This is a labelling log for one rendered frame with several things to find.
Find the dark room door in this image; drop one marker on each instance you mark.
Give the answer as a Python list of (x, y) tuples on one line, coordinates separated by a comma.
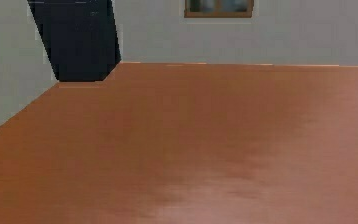
[(80, 43)]

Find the brown framed window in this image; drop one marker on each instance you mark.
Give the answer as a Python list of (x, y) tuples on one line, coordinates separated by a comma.
[(218, 8)]

